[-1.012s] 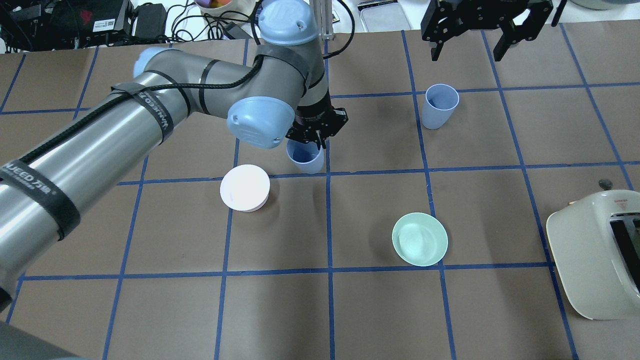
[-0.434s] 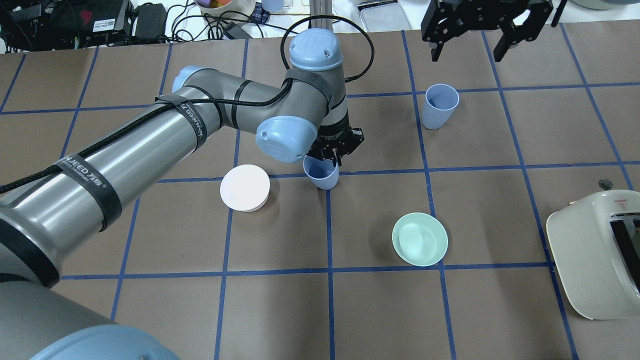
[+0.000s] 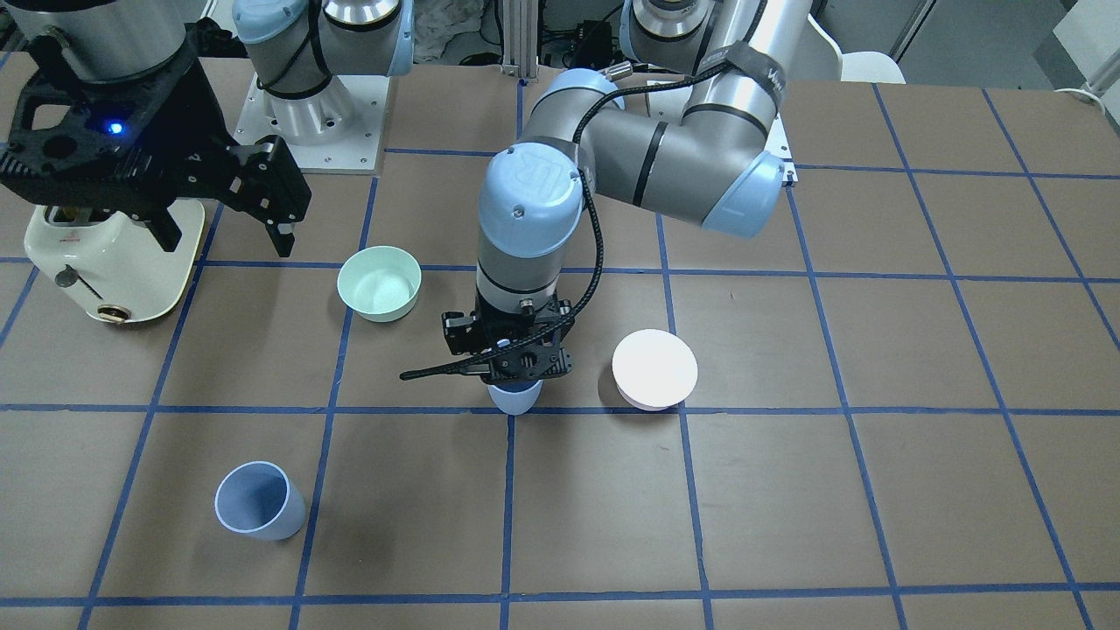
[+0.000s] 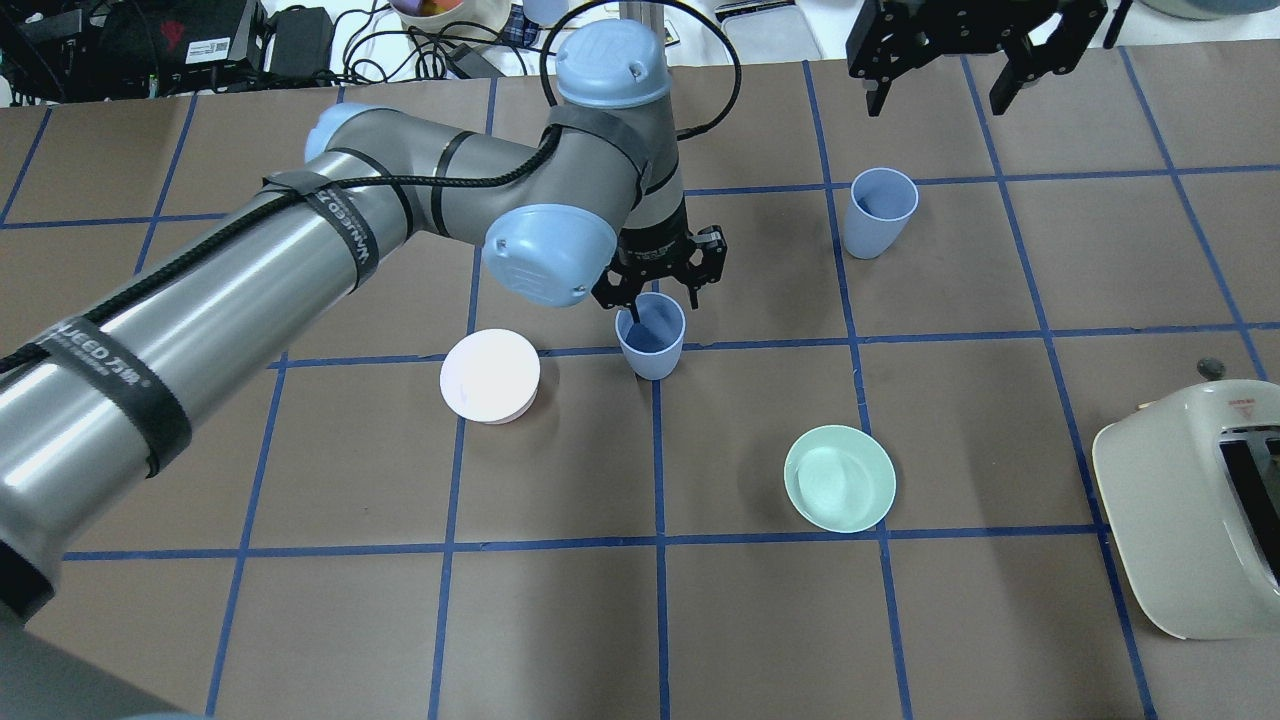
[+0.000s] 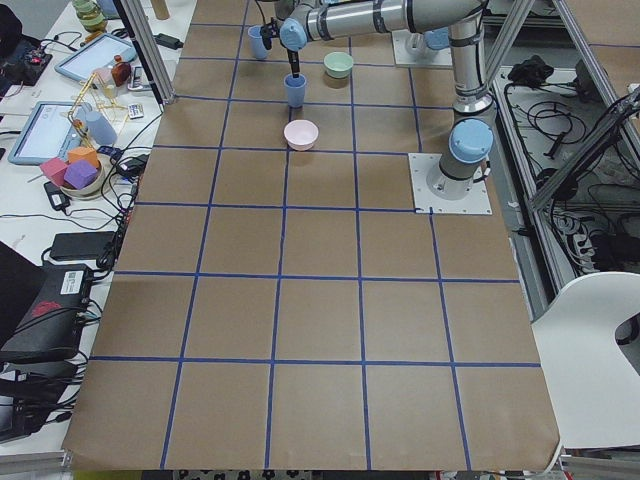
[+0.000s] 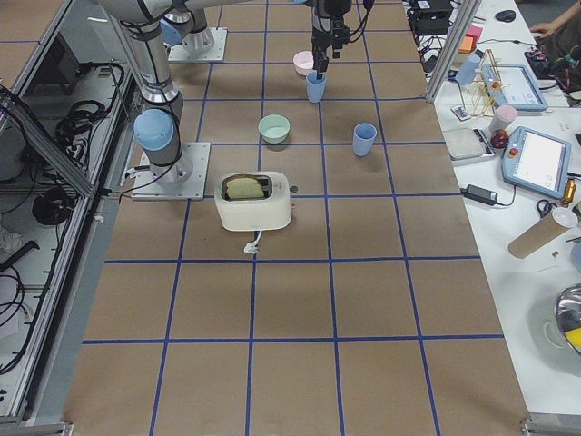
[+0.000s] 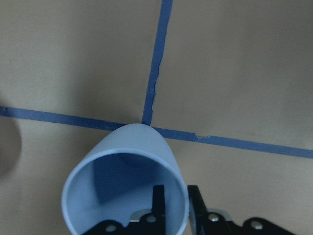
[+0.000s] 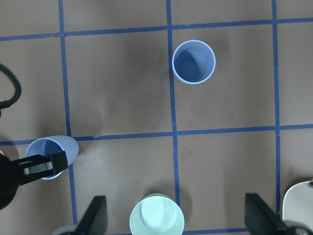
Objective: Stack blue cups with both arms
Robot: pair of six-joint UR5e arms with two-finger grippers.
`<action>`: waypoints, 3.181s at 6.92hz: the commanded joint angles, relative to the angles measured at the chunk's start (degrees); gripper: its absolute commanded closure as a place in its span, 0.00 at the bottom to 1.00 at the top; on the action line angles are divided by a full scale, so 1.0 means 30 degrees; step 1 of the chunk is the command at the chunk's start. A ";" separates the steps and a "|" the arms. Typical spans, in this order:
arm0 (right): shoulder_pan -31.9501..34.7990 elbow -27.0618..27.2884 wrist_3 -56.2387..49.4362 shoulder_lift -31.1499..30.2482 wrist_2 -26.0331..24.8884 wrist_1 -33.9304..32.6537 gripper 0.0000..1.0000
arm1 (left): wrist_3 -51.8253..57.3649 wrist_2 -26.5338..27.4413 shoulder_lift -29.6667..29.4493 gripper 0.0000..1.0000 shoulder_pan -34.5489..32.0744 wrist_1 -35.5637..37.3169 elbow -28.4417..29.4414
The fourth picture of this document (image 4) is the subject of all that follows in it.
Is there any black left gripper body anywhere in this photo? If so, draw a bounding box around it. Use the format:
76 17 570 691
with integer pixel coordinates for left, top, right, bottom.
591 200 728 301

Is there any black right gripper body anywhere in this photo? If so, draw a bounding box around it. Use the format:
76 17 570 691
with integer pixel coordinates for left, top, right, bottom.
845 1 1108 81

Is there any carried blue plastic cup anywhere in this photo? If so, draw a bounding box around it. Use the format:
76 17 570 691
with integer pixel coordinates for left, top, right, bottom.
614 292 687 380

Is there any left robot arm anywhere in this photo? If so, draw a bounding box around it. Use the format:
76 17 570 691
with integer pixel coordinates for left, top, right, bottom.
1 19 740 623

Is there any mint green bowl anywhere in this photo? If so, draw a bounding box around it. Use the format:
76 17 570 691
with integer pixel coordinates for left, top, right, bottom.
783 425 899 534

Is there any light blue cup on desk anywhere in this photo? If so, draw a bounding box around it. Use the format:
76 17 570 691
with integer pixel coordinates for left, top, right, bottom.
522 0 570 28

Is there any white bowl with items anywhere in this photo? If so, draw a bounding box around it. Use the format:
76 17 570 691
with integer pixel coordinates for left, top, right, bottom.
388 1 512 40

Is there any black power adapter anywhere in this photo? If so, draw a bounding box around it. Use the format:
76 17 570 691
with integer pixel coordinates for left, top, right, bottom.
268 6 334 83

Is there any cream white toaster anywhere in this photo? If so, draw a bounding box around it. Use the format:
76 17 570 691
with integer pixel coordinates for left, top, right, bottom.
1091 379 1279 641

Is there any black electronics box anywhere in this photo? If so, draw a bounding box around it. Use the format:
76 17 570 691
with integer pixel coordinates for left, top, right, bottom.
1 1 268 102

